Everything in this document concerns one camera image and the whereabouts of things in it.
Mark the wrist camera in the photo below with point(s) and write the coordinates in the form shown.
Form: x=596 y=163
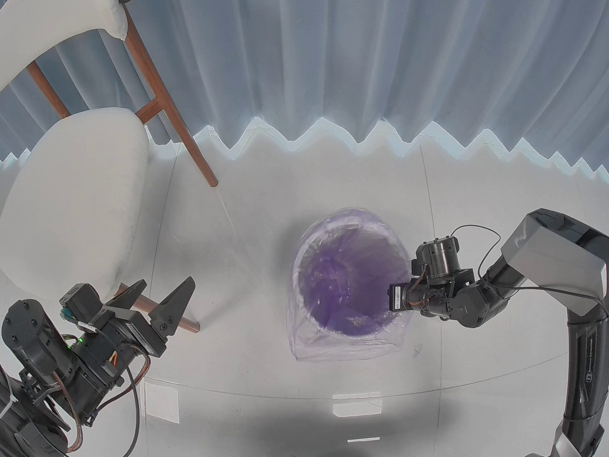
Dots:
x=417 y=268
x=81 y=302

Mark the pale blue curtain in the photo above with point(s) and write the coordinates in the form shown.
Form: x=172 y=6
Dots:
x=333 y=41

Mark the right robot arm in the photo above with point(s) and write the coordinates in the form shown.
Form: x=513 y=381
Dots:
x=547 y=255

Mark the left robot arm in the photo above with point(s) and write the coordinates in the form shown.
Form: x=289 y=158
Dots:
x=24 y=336

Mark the white cushioned wooden chair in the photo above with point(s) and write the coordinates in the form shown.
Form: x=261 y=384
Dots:
x=71 y=183

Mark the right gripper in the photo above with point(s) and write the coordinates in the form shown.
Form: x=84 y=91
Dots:
x=414 y=300

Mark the purple plastic bag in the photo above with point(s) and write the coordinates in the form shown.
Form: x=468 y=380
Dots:
x=342 y=279

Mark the white trash bin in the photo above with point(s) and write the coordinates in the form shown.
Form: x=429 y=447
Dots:
x=299 y=298

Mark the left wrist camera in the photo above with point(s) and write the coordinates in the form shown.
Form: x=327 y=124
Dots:
x=81 y=302

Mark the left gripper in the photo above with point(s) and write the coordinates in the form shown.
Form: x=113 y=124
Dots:
x=109 y=350

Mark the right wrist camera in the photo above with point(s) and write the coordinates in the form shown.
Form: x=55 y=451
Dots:
x=417 y=268

